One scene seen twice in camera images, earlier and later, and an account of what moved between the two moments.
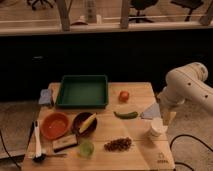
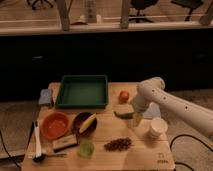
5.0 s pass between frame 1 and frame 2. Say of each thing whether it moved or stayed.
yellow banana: stayed
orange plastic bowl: stayed
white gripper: moved
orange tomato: stayed
